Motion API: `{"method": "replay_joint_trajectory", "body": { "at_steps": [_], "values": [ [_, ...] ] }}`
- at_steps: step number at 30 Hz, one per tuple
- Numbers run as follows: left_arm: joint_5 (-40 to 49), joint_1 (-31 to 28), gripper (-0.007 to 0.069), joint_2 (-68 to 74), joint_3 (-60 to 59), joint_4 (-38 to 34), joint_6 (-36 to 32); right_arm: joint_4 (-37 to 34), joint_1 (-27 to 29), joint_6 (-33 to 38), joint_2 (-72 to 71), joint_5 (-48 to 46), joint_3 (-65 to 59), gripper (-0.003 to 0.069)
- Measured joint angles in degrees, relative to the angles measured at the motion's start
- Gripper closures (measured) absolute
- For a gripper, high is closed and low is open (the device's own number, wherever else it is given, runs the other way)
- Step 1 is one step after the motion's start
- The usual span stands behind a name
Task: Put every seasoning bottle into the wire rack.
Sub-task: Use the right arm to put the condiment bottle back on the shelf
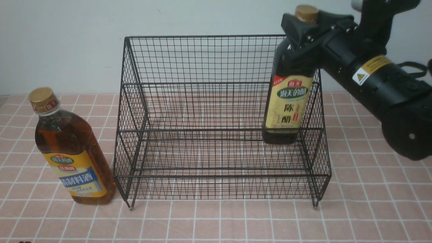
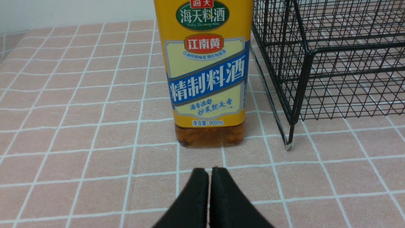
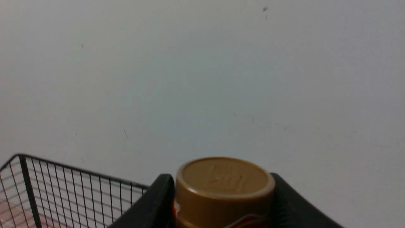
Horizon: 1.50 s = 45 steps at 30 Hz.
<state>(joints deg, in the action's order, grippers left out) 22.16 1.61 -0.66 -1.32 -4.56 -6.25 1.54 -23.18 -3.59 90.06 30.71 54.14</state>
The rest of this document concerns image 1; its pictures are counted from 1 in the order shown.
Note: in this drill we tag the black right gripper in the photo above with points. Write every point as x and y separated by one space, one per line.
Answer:
332 41

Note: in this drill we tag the pink checkered tablecloth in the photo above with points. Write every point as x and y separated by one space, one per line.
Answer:
374 195

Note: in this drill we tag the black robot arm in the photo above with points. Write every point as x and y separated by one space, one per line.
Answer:
399 101

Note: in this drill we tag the black wire mesh shelf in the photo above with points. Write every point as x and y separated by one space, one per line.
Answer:
190 120

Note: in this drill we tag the amber cooking wine bottle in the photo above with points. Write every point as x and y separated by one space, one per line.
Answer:
68 144

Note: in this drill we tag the dark vinegar bottle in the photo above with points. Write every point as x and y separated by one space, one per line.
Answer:
287 97

